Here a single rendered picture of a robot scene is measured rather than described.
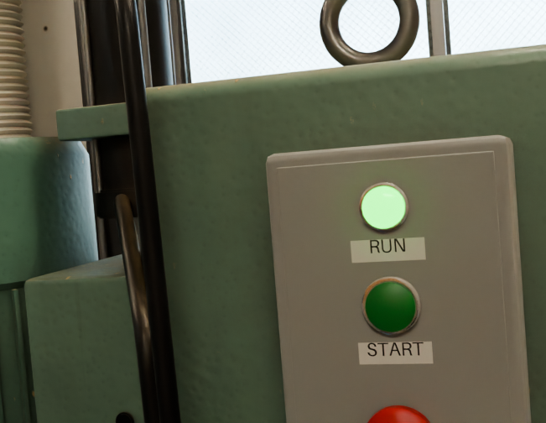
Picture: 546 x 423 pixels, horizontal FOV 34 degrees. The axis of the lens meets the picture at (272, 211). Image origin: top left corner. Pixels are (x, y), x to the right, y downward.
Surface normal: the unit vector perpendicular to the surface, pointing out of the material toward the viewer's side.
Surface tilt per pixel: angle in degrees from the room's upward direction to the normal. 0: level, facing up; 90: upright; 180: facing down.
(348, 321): 90
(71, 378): 90
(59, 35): 90
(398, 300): 88
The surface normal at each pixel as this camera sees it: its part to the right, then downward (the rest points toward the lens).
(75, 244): 0.94, -0.06
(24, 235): 0.64, -0.01
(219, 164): -0.28, 0.07
